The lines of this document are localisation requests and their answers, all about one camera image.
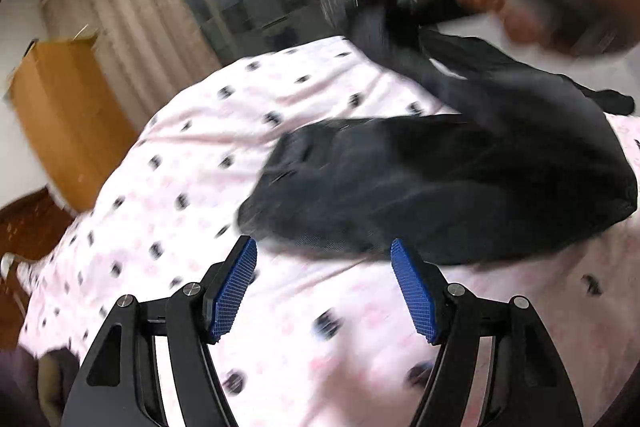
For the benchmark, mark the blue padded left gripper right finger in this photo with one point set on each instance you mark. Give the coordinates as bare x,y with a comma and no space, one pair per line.
424,290

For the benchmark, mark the orange wooden wardrobe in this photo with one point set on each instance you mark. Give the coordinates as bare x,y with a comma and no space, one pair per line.
70,117

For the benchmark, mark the dark grey denim jeans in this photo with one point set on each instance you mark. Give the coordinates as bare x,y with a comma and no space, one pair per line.
523,163

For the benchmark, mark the dark wooden headboard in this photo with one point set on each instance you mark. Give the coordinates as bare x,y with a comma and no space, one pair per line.
31,226

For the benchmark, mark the left beige curtain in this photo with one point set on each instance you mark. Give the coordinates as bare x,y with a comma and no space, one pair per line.
148,50

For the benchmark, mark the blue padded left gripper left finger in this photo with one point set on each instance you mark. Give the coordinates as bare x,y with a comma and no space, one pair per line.
226,284

